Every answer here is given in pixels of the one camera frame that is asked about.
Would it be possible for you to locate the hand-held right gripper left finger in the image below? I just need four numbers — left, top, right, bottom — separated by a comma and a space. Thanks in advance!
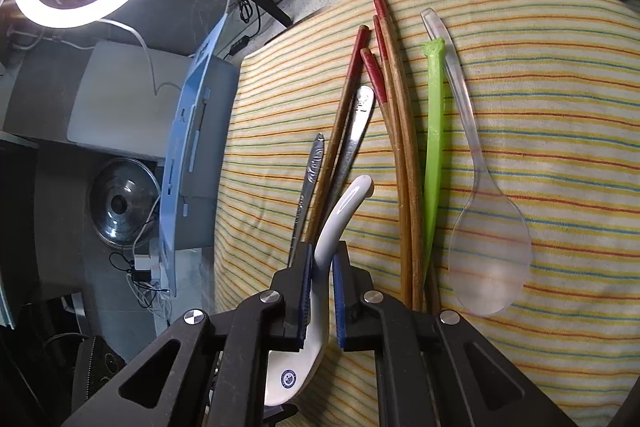
59, 243, 317, 427

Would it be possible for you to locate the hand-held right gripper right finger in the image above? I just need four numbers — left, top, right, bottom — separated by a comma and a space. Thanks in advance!
332, 241, 581, 427

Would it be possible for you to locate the white ceramic spoon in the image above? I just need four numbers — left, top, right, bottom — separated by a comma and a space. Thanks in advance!
263, 175, 375, 408

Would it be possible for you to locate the red-tipped wooden chopstick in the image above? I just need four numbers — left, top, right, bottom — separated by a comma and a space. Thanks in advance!
370, 0, 426, 310
360, 48, 412, 305
304, 25, 372, 244
373, 15, 418, 308

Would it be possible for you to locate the metal spoon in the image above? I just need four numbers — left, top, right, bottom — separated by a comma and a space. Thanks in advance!
286, 132, 326, 265

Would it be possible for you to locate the clear plastic spoon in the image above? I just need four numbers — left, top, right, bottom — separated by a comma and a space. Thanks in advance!
420, 7, 533, 319

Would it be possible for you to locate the metal fork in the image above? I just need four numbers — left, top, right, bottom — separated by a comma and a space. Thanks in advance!
320, 84, 376, 228

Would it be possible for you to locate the green plastic fork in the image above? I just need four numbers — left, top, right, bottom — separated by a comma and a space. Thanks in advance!
419, 38, 447, 313

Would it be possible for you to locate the blue plastic cutlery basket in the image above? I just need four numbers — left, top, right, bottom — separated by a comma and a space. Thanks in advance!
159, 12, 231, 303

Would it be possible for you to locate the white power adapter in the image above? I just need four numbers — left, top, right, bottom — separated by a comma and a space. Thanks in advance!
131, 252, 161, 283

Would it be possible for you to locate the glass pot lid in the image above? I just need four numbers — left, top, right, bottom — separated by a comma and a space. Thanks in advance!
87, 157, 163, 250

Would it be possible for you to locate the striped yellow cloth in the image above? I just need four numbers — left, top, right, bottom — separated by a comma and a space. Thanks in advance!
212, 0, 640, 427

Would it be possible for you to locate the grey plastic box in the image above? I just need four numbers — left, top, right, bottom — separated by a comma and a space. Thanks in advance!
66, 39, 241, 253

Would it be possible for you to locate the thin black cable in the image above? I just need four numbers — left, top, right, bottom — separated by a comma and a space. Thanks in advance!
225, 0, 263, 58

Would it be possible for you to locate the white cable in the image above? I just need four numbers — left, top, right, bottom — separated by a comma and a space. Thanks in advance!
97, 18, 188, 95

